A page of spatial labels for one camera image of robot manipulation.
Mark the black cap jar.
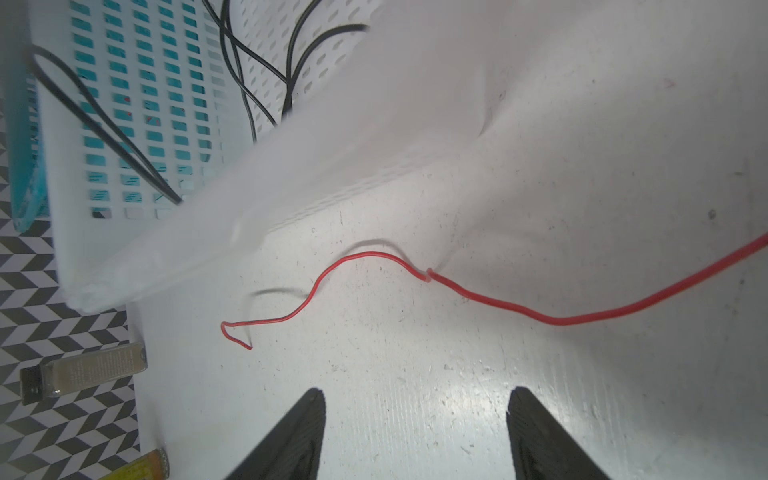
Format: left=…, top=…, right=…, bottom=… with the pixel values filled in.
left=20, top=343, right=148, bottom=405

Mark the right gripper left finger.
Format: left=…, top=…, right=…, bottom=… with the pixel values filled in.
left=226, top=388, right=326, bottom=480

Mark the black cable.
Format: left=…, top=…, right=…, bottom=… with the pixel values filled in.
left=26, top=46, right=184, bottom=206
left=200, top=0, right=289, bottom=145
left=280, top=0, right=370, bottom=118

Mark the yellow liquid bottle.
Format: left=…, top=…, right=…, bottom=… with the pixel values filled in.
left=101, top=448, right=170, bottom=480

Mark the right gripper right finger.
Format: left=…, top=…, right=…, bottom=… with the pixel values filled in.
left=506, top=387, right=608, bottom=480

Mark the cable bundle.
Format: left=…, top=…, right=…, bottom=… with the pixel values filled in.
left=220, top=230, right=768, bottom=351

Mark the middle white plastic basket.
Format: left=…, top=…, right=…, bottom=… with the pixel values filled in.
left=24, top=1, right=508, bottom=313

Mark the teal plastic basket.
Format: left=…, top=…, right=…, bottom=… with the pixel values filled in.
left=1, top=61, right=49, bottom=233

